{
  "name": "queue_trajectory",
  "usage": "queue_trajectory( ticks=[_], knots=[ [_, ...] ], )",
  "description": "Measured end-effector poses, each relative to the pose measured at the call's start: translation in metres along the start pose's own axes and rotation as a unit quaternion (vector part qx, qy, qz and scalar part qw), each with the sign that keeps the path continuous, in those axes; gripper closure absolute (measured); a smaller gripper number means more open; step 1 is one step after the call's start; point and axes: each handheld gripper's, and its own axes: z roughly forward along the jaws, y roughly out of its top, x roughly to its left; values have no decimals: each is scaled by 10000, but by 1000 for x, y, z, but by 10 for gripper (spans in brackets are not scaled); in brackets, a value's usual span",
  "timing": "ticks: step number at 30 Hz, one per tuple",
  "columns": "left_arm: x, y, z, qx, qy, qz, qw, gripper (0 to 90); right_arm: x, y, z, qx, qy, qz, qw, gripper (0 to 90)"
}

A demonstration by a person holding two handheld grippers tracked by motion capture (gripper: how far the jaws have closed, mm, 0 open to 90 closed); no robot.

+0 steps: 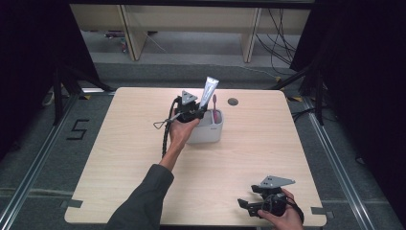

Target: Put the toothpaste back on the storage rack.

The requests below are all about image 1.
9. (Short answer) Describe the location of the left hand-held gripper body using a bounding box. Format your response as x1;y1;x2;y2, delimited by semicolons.
173;90;205;125

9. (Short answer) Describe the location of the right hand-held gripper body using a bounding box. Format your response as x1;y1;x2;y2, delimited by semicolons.
258;174;296;218

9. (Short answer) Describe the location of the pink toothbrush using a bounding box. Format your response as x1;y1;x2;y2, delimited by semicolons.
212;93;220;125

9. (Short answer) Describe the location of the grey plastic holder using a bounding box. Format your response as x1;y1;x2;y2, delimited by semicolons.
186;108;225;145

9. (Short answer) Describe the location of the white toothpaste tube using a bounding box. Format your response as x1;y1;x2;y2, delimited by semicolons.
198;76;220;111

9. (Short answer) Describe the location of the person's left hand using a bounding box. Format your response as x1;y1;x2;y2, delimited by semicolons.
168;109;200;151

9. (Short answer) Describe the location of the person's right hand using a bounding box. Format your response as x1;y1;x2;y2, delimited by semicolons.
258;188;305;230

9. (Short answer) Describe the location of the grey tape piece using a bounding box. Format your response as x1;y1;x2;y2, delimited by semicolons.
310;206;335;220
60;198;84;209

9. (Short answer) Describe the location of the light wooden desk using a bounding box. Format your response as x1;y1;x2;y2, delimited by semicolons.
69;3;312;63

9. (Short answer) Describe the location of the black metal stand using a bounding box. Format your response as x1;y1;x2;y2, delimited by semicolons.
52;63;116;127
271;60;327;127

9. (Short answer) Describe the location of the black curtain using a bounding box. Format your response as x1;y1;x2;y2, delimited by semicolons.
289;0;406;221
0;0;101;161

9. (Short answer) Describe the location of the metal wire ring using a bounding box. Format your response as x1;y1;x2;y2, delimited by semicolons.
152;115;180;130

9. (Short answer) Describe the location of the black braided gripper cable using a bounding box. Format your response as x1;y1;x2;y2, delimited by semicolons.
161;97;182;159

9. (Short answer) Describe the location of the aluminium floor rail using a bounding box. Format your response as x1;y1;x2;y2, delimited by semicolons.
0;92;81;230
302;95;378;230

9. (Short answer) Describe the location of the black floor cable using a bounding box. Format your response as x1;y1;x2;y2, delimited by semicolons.
290;106;321;123

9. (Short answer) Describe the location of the bundle of black cables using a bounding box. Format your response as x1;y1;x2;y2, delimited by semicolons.
255;8;299;77

